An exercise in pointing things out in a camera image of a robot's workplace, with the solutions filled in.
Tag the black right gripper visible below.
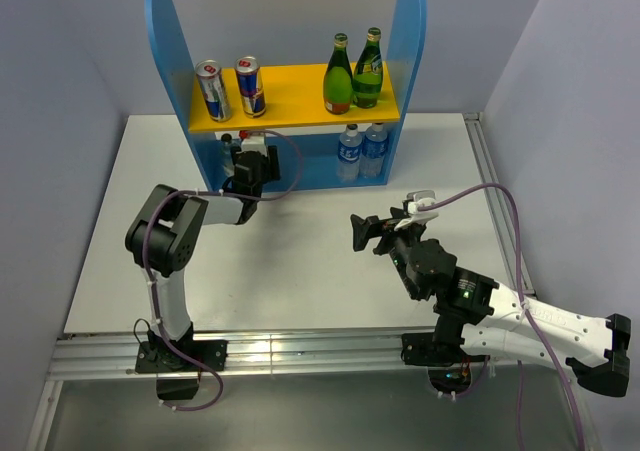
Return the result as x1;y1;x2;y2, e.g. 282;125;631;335
350;206;425;300

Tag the Red Bull can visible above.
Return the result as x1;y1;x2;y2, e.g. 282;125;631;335
195;60;232;122
234;56;266;118

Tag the green Perrier glass bottle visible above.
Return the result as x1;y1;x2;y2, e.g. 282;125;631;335
352;27;384;109

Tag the clear glass bottle green cap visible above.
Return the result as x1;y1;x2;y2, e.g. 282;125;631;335
220;133;239;177

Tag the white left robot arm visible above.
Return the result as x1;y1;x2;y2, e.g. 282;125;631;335
125;139;281;372

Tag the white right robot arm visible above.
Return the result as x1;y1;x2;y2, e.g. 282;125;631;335
352;208;631;398

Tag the blue and yellow shelf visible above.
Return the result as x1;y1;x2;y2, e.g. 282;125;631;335
145;0;427;192

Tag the left blue label water bottle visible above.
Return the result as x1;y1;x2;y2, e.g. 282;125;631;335
337;124;362;182

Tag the blue label water bottle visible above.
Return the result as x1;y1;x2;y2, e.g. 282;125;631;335
337;124;362;182
360;123;388;179

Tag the right blue label water bottle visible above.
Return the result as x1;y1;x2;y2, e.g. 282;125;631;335
360;123;388;179

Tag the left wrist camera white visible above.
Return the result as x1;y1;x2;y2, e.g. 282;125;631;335
239;130;268;156

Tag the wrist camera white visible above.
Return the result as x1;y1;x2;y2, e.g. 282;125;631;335
394;190;439;231
239;130;268;156

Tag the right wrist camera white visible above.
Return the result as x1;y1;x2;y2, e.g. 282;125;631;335
394;190;439;231

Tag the aluminium rail frame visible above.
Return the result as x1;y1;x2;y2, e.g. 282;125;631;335
24;112;601;451

